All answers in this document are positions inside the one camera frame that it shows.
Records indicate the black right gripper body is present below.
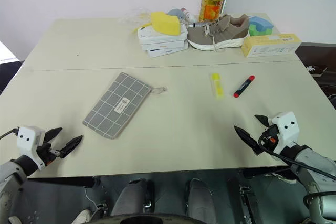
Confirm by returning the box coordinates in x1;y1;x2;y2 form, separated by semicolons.
257;123;280;154

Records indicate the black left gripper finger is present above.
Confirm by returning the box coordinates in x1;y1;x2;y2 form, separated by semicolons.
59;135;83;159
44;127;64;145

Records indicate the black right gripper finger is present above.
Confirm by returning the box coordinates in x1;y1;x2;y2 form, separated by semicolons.
234;125;263;156
254;114;270;128

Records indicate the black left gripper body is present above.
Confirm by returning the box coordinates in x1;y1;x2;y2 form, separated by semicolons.
36;142;64;166

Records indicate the grey checked fabric pencil case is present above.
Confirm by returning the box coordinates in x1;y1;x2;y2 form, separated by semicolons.
82;72;169;140

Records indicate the red and black marker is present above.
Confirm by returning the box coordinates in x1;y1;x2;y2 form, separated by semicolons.
233;75;256;98

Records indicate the yellow highlighter pen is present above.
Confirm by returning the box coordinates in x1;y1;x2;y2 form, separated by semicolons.
211;72;226;101

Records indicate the white shoe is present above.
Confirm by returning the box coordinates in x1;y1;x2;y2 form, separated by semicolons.
72;208;92;224

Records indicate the brown shoe on floor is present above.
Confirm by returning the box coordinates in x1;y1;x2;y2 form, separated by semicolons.
306;64;329;78

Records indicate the yellow and white carton box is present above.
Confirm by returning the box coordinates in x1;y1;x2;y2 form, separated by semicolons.
241;33;302;58

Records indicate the grey right robot leg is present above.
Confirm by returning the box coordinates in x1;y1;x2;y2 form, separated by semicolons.
186;178;217;224

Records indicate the grey robot leg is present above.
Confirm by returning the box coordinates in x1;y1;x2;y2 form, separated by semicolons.
110;178;148;217
186;178;217;224

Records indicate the grey left robot leg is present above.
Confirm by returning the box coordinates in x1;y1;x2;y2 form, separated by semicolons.
110;178;148;217

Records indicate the blue and green sponge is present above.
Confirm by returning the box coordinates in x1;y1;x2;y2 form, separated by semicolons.
248;16;274;37

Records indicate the beige grey sneaker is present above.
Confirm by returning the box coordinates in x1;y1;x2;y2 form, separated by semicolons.
187;13;250;52

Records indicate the small silver cylinder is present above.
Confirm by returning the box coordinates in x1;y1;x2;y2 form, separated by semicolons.
187;21;211;28

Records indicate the white flat box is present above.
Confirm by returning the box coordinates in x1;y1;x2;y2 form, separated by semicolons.
138;22;188;46
141;40;188;51
146;45;189;58

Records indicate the white and red small bottle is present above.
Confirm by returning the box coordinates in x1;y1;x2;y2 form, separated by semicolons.
180;7;192;23

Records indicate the grey plush toy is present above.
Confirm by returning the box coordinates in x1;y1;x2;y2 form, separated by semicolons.
167;8;186;22

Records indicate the yellow sponge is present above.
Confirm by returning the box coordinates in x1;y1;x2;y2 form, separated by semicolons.
150;12;181;37

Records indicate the clear plastic bag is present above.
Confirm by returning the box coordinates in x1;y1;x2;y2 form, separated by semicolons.
117;6;153;35

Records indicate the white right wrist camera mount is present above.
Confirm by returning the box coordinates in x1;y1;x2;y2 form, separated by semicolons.
267;111;300;155

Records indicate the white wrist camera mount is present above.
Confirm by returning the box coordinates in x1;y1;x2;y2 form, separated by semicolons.
16;126;47;170
267;111;300;155

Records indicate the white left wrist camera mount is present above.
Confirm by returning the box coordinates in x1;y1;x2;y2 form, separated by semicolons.
16;126;47;170

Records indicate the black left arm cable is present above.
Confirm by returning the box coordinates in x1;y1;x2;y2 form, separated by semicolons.
0;127;19;140

